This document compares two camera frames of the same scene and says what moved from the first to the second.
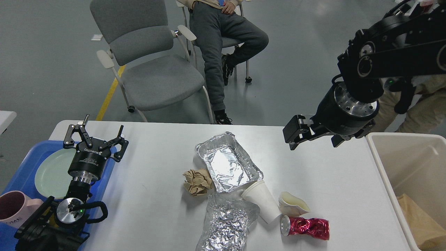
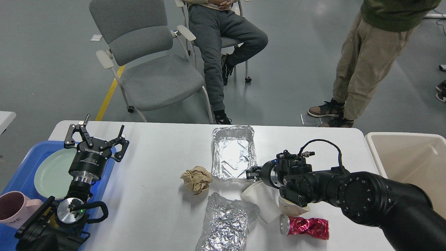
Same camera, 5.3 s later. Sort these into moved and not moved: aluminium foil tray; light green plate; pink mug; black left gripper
Moved: aluminium foil tray
Not moved: pink mug; light green plate; black left gripper
